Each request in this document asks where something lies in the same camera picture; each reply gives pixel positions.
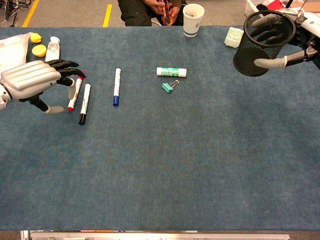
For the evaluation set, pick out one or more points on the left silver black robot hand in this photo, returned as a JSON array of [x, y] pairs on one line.
[[30, 77]]

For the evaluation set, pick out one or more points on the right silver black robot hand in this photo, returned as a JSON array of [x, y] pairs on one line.
[[310, 27]]

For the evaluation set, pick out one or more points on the red capped whiteboard marker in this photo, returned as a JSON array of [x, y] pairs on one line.
[[73, 100]]

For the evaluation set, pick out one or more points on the black capped whiteboard marker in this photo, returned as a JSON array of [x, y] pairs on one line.
[[85, 102]]

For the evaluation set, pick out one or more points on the black mesh pen holder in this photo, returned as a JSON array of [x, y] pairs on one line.
[[246, 53]]

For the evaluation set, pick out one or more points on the blue capped whiteboard marker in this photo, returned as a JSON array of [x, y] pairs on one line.
[[117, 85]]

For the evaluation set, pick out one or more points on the yellow ridged round cap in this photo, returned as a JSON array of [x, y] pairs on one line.
[[39, 50]]

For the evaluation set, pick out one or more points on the white plastic bag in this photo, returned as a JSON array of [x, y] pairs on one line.
[[12, 52]]

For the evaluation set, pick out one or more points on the floral white cream tube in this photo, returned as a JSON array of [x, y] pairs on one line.
[[53, 48]]

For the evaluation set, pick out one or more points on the yellow lemon shaped toy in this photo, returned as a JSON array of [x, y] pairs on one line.
[[35, 37]]

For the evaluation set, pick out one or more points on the white plastic basket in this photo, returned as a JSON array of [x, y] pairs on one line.
[[251, 6]]

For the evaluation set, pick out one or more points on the white paper cup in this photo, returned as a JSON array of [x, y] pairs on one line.
[[192, 22]]

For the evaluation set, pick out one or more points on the seated person in dark clothes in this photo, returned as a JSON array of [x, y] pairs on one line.
[[135, 12]]

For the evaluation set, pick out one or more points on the teal binder clip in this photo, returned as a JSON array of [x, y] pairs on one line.
[[167, 88]]

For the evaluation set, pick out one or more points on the green white glue stick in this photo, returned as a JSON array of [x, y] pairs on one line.
[[171, 72]]

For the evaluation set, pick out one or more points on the patterned phone in case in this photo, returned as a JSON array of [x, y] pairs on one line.
[[167, 12]]

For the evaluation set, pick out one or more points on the blue felt table mat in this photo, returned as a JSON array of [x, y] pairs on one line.
[[160, 150]]

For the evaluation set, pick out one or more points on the aluminium profile rail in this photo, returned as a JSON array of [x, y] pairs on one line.
[[150, 236]]

